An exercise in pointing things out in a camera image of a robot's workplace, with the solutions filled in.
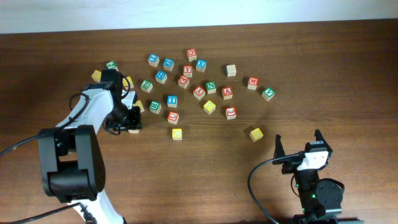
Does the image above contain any yellow block far left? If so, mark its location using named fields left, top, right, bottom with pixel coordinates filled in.
left=91, top=70, right=101, bottom=83

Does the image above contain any green V block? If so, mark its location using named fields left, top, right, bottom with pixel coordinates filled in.
left=262, top=88, right=275, bottom=101

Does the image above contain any red M block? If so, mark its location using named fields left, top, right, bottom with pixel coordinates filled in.
left=247, top=77, right=259, bottom=90

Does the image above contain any red y block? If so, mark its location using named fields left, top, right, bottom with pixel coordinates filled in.
left=183, top=65, right=193, bottom=77
left=193, top=86, right=206, bottom=100

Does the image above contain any plain wooden block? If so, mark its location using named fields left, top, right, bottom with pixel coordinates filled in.
left=226, top=65, right=237, bottom=77

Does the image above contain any yellow C block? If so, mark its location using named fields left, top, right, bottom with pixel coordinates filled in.
left=172, top=128, right=183, bottom=141

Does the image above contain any yellow K block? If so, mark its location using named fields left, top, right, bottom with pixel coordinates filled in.
left=249, top=128, right=264, bottom=142

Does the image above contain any red 3 block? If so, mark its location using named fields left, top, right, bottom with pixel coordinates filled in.
left=225, top=107, right=237, bottom=119

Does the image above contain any red E block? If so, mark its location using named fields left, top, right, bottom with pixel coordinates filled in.
left=177, top=75, right=190, bottom=89

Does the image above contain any red A block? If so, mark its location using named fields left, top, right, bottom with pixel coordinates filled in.
left=222, top=86, right=233, bottom=100

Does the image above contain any yellow X block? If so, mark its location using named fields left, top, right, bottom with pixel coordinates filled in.
left=123, top=77, right=134, bottom=90

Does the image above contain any yellow E block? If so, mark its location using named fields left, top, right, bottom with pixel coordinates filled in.
left=203, top=100, right=216, bottom=114

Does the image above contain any red U block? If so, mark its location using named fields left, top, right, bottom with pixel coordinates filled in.
left=167, top=111, right=179, bottom=124

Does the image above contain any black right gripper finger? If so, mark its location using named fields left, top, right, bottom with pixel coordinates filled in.
left=272, top=134, right=285, bottom=164
left=314, top=129, right=325, bottom=142

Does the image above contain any green R block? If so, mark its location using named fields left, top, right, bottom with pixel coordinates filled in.
left=149, top=101, right=162, bottom=114

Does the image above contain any green N block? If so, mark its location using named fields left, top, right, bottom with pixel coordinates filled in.
left=206, top=82, right=216, bottom=94

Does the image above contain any red Y block lower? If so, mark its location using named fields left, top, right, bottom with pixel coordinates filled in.
left=193, top=86, right=206, bottom=100

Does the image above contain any red C block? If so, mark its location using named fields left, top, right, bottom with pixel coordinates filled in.
left=187, top=49, right=197, bottom=62

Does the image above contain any green J block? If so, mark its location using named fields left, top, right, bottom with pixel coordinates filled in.
left=106, top=61, right=118, bottom=71

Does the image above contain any blue X block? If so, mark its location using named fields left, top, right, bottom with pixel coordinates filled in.
left=196, top=59, right=207, bottom=72

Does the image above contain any red I block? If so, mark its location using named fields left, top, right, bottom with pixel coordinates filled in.
left=128, top=129, right=140, bottom=134

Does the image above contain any green Z block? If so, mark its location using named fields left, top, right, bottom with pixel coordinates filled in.
left=140, top=80, right=153, bottom=93

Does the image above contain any red Y block upper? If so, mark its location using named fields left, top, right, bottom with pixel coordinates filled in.
left=183, top=65, right=193, bottom=77

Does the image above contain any yellow S block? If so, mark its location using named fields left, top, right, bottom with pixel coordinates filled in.
left=133, top=100, right=145, bottom=113

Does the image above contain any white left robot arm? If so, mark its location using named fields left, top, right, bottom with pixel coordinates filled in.
left=38, top=69, right=142, bottom=223

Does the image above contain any blue T block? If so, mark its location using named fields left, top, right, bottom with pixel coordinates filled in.
left=167, top=95, right=178, bottom=108

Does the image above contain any blue H block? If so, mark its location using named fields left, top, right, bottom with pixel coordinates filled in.
left=155, top=70, right=167, bottom=84

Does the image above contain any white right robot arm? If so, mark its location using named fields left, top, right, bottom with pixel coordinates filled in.
left=273, top=129, right=345, bottom=224

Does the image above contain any blue L block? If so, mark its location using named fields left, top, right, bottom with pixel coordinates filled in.
left=147, top=54, right=160, bottom=67

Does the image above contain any blue D block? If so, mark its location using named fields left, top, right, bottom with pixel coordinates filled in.
left=163, top=58, right=174, bottom=71

